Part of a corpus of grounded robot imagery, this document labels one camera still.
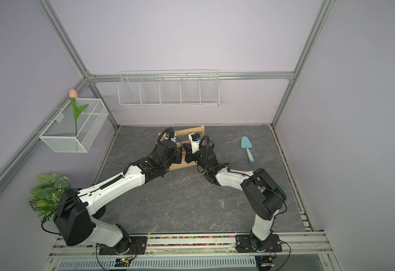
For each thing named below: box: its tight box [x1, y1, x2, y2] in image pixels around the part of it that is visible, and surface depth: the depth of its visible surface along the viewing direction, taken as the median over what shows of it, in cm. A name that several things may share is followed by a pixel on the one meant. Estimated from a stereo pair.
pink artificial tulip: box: [68, 88, 89, 136], surface depth 82 cm
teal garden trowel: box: [240, 135, 254, 163], surface depth 111 cm
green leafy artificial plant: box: [28, 172, 71, 223], surface depth 63 cm
